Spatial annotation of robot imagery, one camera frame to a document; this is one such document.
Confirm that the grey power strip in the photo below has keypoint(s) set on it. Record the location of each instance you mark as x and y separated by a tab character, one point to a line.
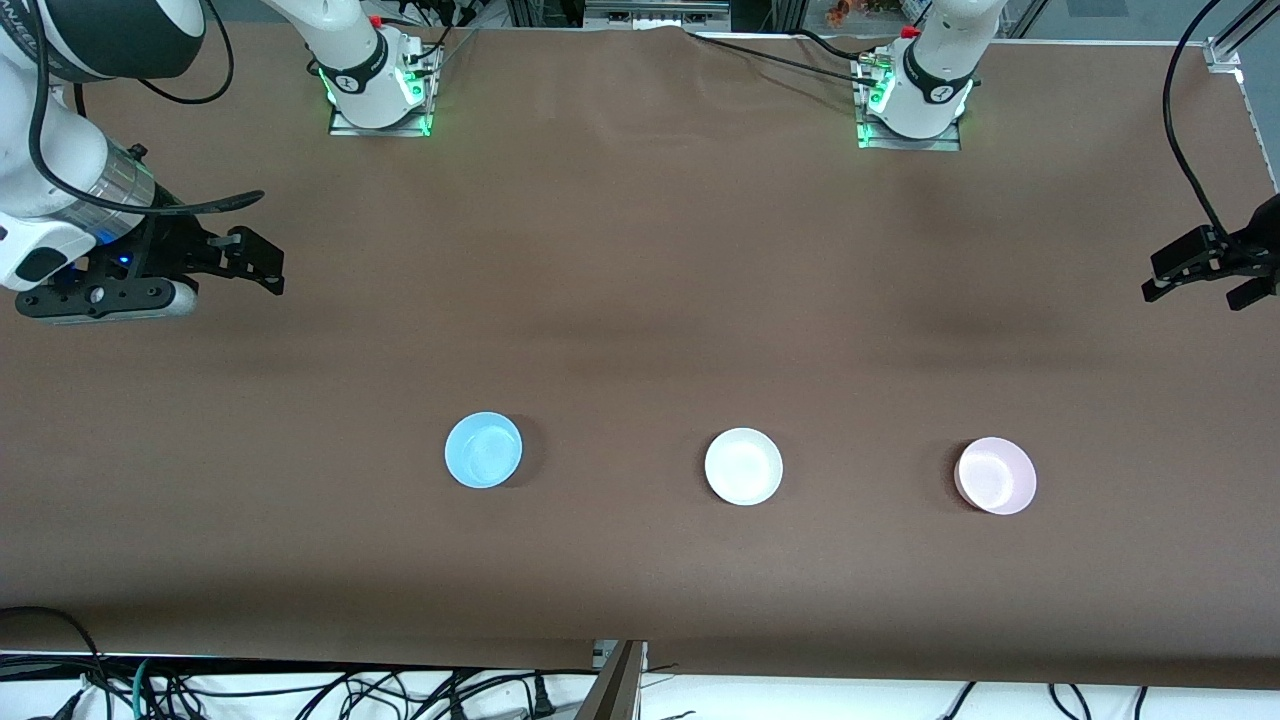
655	12

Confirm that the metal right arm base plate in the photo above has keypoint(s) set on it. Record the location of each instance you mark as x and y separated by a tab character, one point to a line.
400	128

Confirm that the white bowl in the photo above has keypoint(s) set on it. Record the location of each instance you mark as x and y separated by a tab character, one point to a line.
743	467

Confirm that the light blue bowl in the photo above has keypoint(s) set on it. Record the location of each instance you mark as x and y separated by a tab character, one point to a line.
483	450

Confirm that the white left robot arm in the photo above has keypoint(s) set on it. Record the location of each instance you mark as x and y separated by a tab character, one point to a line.
930	90

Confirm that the brown table cover sheet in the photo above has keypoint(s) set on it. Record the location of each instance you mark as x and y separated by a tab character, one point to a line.
640	580

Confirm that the aluminium corner bracket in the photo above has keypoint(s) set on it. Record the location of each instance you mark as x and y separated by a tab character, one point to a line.
1225	55

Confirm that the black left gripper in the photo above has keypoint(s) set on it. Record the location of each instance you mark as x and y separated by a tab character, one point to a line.
1252	243

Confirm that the black power plug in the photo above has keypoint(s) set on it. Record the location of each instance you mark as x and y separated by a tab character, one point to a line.
542	695

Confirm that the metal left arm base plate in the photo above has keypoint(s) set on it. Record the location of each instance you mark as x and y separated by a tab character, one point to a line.
880	143

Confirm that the aluminium frame post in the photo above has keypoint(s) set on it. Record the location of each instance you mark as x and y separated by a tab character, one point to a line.
615	690

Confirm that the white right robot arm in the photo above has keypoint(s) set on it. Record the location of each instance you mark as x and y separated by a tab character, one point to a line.
60	150

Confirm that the orange background item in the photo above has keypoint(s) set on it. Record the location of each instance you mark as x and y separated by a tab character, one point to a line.
850	10

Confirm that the pink bowl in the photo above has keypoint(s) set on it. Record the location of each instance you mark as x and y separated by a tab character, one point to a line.
995	476

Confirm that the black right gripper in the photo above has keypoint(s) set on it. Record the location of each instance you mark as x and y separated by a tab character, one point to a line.
167	247

